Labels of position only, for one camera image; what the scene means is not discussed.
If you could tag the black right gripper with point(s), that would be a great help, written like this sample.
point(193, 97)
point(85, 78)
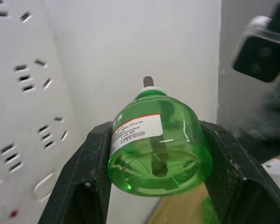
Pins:
point(274, 109)

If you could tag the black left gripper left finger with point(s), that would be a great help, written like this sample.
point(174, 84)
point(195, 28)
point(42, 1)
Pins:
point(84, 168)

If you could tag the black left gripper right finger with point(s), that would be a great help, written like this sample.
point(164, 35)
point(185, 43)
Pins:
point(242, 193)

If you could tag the white mosquito repellent heater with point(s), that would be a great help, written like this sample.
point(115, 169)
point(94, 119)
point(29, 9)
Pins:
point(275, 173)

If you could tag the green liquid bottle white label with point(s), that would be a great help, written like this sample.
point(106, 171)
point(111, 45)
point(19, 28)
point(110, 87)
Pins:
point(163, 149)

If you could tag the white power strip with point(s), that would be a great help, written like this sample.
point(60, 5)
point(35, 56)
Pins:
point(25, 116)

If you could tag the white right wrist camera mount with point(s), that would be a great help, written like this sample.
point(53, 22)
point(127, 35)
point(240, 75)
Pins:
point(259, 53)

